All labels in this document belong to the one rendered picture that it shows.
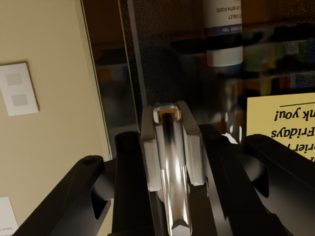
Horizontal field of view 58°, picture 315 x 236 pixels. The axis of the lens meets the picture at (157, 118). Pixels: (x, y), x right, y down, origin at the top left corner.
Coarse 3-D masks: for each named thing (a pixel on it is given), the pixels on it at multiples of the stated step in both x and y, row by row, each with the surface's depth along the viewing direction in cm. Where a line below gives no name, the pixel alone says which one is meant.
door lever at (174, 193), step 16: (160, 112) 16; (176, 112) 16; (160, 128) 16; (176, 128) 16; (160, 144) 16; (176, 144) 16; (160, 160) 17; (176, 160) 17; (176, 176) 17; (160, 192) 22; (176, 192) 17; (176, 208) 17; (176, 224) 18
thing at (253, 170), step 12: (204, 132) 16; (216, 132) 16; (240, 144) 14; (204, 156) 14; (240, 156) 13; (252, 156) 13; (204, 168) 14; (252, 168) 13; (264, 168) 13; (252, 180) 13; (264, 180) 13
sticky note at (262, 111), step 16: (272, 96) 21; (288, 96) 21; (304, 96) 21; (256, 112) 21; (272, 112) 21; (288, 112) 21; (304, 112) 21; (256, 128) 21; (272, 128) 22; (288, 128) 22; (304, 128) 22; (288, 144) 22; (304, 144) 22
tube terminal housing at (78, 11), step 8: (80, 8) 20; (80, 16) 20; (80, 24) 20; (80, 32) 20; (88, 48) 21; (88, 56) 21; (88, 64) 21; (88, 72) 21; (96, 88) 22; (96, 96) 22; (96, 104) 22; (96, 112) 22; (104, 128) 22; (104, 136) 23; (104, 144) 23; (104, 152) 23
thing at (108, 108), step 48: (96, 0) 19; (144, 0) 19; (192, 0) 19; (240, 0) 19; (288, 0) 19; (96, 48) 19; (144, 48) 20; (192, 48) 20; (240, 48) 20; (288, 48) 20; (144, 96) 21; (192, 96) 21; (240, 96) 21; (192, 192) 23
